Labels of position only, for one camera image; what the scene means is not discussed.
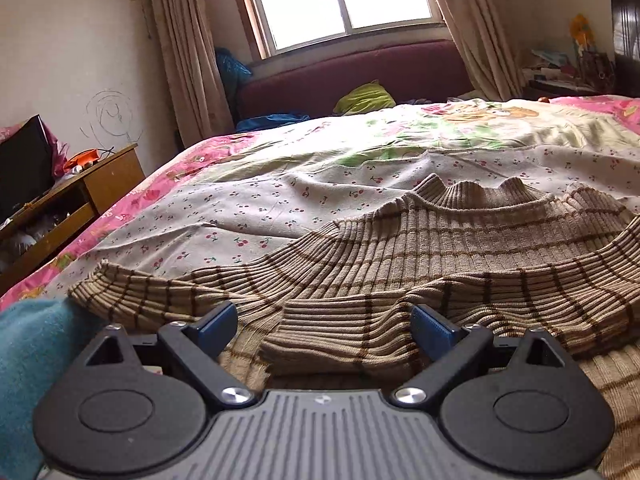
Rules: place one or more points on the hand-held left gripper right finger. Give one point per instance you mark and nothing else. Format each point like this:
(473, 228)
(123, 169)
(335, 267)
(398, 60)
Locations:
(429, 331)

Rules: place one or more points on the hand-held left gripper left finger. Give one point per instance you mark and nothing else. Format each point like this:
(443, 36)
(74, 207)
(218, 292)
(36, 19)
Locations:
(219, 324)

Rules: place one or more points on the beige striped ribbed sweater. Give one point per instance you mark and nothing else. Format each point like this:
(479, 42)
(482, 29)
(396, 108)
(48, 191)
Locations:
(450, 255)

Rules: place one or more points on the floral cherry print bed sheet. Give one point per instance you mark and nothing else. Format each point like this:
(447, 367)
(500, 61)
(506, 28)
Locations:
(260, 185)

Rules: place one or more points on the wooden TV cabinet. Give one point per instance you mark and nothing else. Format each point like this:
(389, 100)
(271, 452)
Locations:
(112, 180)

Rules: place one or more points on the teal fleece cloth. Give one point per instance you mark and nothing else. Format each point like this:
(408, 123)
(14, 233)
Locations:
(35, 345)

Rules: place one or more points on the blue cloth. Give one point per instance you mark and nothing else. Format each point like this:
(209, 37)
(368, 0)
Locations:
(272, 121)

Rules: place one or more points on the orange toy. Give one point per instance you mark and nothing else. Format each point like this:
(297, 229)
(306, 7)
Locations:
(82, 159)

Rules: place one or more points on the green pillow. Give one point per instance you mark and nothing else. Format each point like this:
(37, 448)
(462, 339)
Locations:
(364, 97)

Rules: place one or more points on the black monitor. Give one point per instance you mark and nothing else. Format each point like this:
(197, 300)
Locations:
(25, 165)

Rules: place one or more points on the blue plastic bag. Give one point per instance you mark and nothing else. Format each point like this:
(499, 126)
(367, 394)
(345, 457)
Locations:
(231, 67)

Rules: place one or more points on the maroon sofa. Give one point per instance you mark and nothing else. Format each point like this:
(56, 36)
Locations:
(310, 77)

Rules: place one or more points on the beige curtain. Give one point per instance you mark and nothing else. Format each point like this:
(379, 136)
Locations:
(470, 35)
(187, 50)

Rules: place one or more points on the cluttered side table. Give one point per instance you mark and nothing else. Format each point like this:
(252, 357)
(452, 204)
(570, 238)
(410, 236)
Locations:
(550, 67)

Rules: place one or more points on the brown patterned bag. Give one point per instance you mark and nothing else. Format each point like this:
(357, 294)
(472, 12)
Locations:
(597, 72)

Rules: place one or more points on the yellow artificial flower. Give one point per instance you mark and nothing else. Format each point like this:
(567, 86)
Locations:
(581, 32)

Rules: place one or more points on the window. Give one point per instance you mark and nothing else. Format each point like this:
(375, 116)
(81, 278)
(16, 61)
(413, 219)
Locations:
(340, 0)

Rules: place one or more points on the dark wooden wardrobe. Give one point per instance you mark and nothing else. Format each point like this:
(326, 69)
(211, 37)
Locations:
(627, 35)

